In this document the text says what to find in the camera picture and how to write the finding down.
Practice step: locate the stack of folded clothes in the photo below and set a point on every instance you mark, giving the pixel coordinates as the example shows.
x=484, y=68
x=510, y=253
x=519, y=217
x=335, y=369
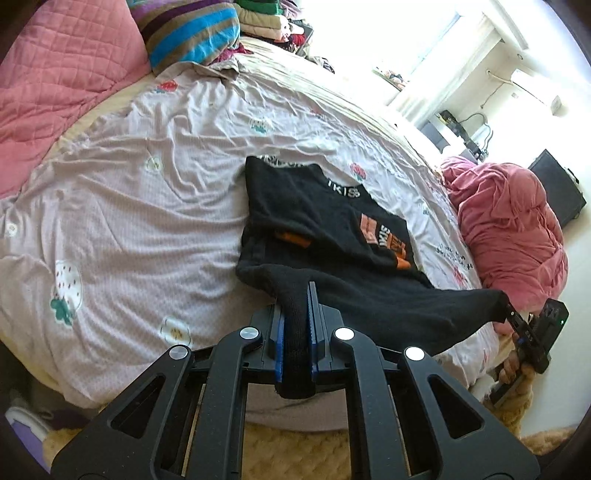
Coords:
x=272, y=21

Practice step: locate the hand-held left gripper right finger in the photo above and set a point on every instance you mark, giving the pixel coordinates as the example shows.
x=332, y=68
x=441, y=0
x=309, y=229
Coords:
x=316, y=344

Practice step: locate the floral bed sheet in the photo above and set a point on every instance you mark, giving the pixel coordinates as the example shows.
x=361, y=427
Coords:
x=138, y=207

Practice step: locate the pink crumpled blanket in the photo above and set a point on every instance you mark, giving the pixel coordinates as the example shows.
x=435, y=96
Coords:
x=503, y=221

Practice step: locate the white desk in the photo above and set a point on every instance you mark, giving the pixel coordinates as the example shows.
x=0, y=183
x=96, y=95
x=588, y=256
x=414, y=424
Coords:
x=443, y=138

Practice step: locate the purple cloth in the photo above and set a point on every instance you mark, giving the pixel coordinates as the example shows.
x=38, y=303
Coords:
x=23, y=431

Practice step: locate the cream fluffy rug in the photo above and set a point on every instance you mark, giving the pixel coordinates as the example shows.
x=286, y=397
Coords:
x=295, y=454

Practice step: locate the striped pillow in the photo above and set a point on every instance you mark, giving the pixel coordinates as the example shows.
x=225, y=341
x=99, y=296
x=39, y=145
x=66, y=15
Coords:
x=189, y=32

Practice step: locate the black cabinet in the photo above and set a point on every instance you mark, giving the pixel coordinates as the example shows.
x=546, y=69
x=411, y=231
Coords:
x=556, y=187

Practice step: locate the beige crumpled cloth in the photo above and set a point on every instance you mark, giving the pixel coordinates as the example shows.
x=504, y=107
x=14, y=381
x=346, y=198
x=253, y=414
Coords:
x=224, y=64

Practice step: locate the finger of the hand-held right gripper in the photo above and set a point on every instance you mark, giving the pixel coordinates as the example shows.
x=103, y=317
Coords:
x=515, y=318

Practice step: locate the black sweater with orange cuffs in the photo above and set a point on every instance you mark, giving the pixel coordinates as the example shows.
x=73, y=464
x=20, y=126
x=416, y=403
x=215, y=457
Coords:
x=323, y=207

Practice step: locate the black device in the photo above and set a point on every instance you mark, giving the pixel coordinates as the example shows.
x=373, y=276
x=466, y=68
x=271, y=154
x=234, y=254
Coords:
x=455, y=122

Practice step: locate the person's right hand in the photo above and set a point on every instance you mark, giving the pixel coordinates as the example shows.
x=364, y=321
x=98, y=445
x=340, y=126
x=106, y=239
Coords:
x=515, y=369

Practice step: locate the pink quilted pillow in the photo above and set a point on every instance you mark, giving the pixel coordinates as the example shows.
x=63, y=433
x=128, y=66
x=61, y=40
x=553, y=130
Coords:
x=60, y=69

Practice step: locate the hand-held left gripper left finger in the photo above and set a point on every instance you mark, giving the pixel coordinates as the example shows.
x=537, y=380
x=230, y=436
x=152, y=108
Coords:
x=276, y=344

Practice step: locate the white air conditioner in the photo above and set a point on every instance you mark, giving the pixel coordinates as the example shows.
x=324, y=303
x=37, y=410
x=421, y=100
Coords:
x=535, y=87

